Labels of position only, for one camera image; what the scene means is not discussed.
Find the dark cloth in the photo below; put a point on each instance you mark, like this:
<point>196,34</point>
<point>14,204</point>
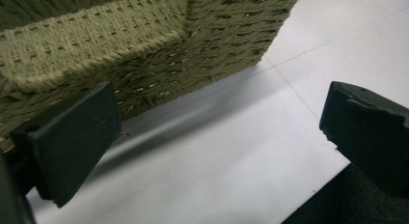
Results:
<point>353,201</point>

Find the green woven basket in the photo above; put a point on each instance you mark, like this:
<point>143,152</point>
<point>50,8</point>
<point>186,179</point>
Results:
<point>167,56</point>

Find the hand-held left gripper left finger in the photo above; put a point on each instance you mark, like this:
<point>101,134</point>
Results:
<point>74,143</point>

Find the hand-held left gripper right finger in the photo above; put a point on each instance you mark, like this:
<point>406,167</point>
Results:
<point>369,134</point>

